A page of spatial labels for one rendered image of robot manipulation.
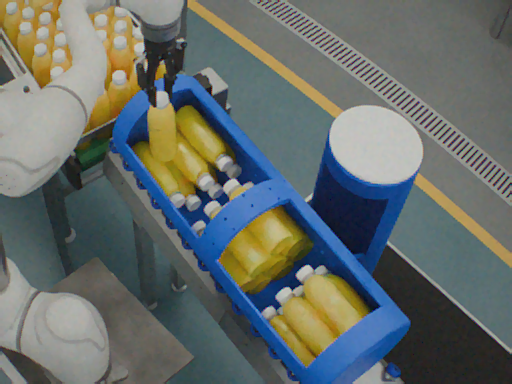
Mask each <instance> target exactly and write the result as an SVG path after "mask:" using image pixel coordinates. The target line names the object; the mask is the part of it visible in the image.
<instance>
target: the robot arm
mask: <svg viewBox="0 0 512 384"><path fill-rule="evenodd" d="M184 1H185V0H62V3H61V6H60V12H59V14H60V18H61V20H60V21H61V24H62V26H63V27H62V28H63V31H64V32H65V34H64V35H65V37H66V39H67V43H68V46H69V50H70V52H71V55H72V60H73V65H72V66H71V68H69V69H68V70H67V71H65V73H64V74H62V75H61V76H59V77H58V78H57V79H56V80H54V81H52V82H50V84H48V85H46V86H45V87H43V88H42V89H41V90H40V91H39V92H38V93H37V94H36V95H34V94H31V93H19V92H16V91H9V90H6V89H4V88H3V89H1V88H0V193H2V194H4V195H6V196H9V197H22V196H24V195H26V194H28V193H30V192H31V191H33V190H35V189H36V188H38V187H41V186H42V185H43V184H44V183H46V182H47V181H48V180H49V179H50V178H51V177H52V176H53V174H55V173H56V172H57V171H58V170H59V168H60V166H61V165H62V164H64V163H65V162H66V160H67V158H68V157H69V155H70V154H71V153H72V151H73V150H74V149H75V147H76V144H77V142H78V139H79V137H80V135H81V134H82V133H83V131H84V129H85V127H86V125H87V123H88V120H89V118H90V115H91V112H92V109H93V108H94V105H95V103H96V100H97V98H98V96H99V94H100V91H101V89H102V87H103V85H104V82H105V79H106V74H107V60H106V59H107V56H106V53H105V50H104V46H103V45H102V43H101V41H100V38H99V36H98V34H96V33H97V32H96V30H95V28H94V27H93V24H92V23H91V21H90V18H89V16H88V15H87V14H93V13H96V12H98V11H101V10H106V9H108V8H110V7H113V6H115V7H119V8H125V9H127V10H129V11H133V13H135V14H137V15H140V19H139V21H140V31H141V35H142V36H143V43H144V47H145V49H144V51H143V52H142V56H141V57H139V59H138V58H134V59H133V62H134V64H135V68H136V74H137V81H138V86H139V87H140V88H141V89H142V91H143V92H145V91H146V94H147V95H148V96H147V101H148V102H149V103H150V104H151V105H152V107H153V108H156V107H157V87H155V86H154V84H155V80H156V74H157V69H158V68H159V66H160V62H161V61H164V63H165V69H166V72H167V73H166V72H165V73H163V83H164V92H166V93H167V94H168V95H169V97H168V99H169V100H170V99H172V91H173V86H174V85H175V80H177V79H178V76H176V75H177V74H181V73H182V72H183V60H184V50H185V47H186V46H187V43H186V42H185V41H184V38H182V37H180V38H178V39H177V34H178V33H179V31H180V17H181V14H182V12H181V10H182V7H183V6H184ZM174 50H175V52H174V55H173V56H172V52H173V51H174ZM172 57H173V59H172ZM146 60H147V62H148V67H147V69H145V66H146V64H145V61H146ZM172 61H173V63H172ZM145 71H146V74H145ZM0 346H3V347H6V348H8V349H11V350H13V351H16V352H19V353H21V354H24V355H25V356H27V357H29V358H30V359H31V360H32V361H33V362H34V363H35V364H37V365H38V366H40V368H41V369H42V370H43V372H44V373H45V375H46V376H47V378H48V379H49V381H50V382H51V383H52V384H113V383H116V382H119V381H120V380H126V379H127V377H128V369H127V368H126V367H124V366H123V365H121V364H120V363H119V362H118V361H117V360H116V359H115V358H114V356H113V355H112V353H111V352H110V349H109V338H108V332H107V328H106V325H105V323H104V321H103V319H102V317H101V314H100V313H99V312H98V311H97V309H96V308H95V307H94V306H93V305H92V304H91V303H89V302H88V301H86V299H84V298H82V297H79V296H77V295H74V294H69V293H67V292H62V293H57V294H51V293H50V292H42V291H40V290H38V289H35V288H34V287H32V286H30V284H29V282H28V281H27V280H26V279H25V278H24V277H23V275H22V274H21V272H20V271H19V270H18V268H17V265H16V264H15V263H14V262H13V261H11V260H10V259H8V258H7V257H6V253H5V249H4V245H3V240H2V235H1V232H0Z"/></svg>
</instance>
